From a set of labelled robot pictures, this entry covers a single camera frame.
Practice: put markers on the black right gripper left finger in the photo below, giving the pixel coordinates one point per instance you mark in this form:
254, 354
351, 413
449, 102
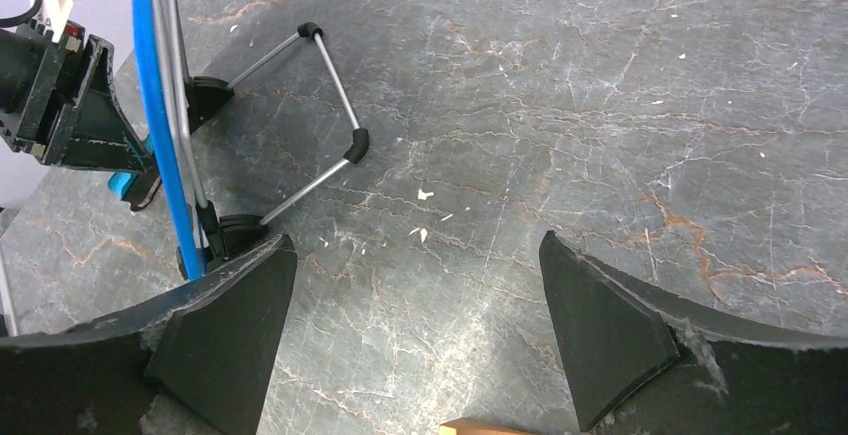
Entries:
199, 355

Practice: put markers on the blue whiteboard eraser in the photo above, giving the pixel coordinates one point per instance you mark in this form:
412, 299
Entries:
138, 190

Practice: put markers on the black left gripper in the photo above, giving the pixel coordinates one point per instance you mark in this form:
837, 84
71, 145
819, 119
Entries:
62, 106

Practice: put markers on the orange wooden block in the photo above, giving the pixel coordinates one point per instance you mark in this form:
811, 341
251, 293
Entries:
466, 426

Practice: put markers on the silver whiteboard wire stand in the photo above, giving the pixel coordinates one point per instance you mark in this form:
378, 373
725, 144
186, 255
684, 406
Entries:
253, 144

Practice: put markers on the blue framed whiteboard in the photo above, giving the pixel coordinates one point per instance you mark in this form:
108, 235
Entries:
153, 98

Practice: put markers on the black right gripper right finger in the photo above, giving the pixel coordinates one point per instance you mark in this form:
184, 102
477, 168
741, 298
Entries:
642, 360

